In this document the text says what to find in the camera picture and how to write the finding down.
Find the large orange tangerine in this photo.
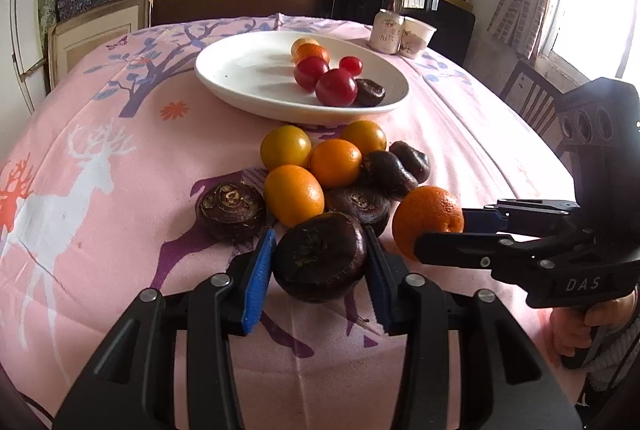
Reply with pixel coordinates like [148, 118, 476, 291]
[392, 185, 464, 261]

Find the large dark water chestnut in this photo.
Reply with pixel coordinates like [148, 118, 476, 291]
[271, 212, 367, 303]

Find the large red plum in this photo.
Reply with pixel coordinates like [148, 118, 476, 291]
[314, 69, 358, 107]

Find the yellow-green round fruit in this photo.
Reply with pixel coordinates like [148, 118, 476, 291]
[260, 125, 312, 171]

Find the person's right hand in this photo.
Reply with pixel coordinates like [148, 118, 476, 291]
[550, 291, 638, 358]

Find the wooden chair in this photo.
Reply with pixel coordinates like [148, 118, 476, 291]
[499, 59, 572, 156]

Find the yellow-orange round fruit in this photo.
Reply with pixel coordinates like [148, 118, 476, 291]
[341, 120, 387, 156]

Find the yellow-orange oval fruit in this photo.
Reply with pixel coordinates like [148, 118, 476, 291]
[264, 164, 324, 228]

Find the white paper cup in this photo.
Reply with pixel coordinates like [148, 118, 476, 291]
[398, 17, 437, 59]

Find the ribbed dark water chestnut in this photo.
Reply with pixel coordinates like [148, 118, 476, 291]
[195, 182, 267, 242]

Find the small red cherry tomato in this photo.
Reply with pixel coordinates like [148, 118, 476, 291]
[338, 56, 363, 78]

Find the white beverage can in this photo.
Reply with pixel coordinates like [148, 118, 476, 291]
[368, 9, 404, 55]

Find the dark red plum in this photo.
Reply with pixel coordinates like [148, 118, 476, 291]
[294, 57, 329, 92]

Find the small mandarin orange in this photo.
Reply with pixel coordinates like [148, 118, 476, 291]
[294, 43, 331, 64]

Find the pale yellow fruit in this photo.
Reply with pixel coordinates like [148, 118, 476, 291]
[291, 38, 318, 58]

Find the white oval plate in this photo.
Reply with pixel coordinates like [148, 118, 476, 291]
[195, 31, 409, 125]

